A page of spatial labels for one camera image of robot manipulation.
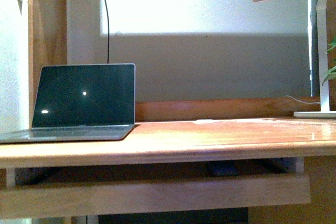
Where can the dark computer mouse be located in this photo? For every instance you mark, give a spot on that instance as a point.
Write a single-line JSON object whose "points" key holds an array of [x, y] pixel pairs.
{"points": [[222, 168]]}

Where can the wooden pull-out keyboard tray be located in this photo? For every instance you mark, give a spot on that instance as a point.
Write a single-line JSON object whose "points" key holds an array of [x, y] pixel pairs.
{"points": [[125, 197]]}

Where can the green plant leaves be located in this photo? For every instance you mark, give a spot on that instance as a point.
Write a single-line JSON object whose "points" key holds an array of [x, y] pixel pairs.
{"points": [[330, 74]]}

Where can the white round desk grommet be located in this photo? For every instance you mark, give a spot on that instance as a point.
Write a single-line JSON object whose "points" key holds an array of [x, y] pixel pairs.
{"points": [[203, 121]]}

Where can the grey open laptop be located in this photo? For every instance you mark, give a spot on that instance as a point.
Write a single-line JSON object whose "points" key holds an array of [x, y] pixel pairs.
{"points": [[81, 103]]}

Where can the wooden desk hutch frame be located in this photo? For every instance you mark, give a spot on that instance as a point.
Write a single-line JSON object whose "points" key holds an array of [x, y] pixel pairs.
{"points": [[47, 43]]}

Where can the white desk lamp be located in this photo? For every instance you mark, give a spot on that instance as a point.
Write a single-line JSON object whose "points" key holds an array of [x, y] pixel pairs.
{"points": [[323, 37]]}

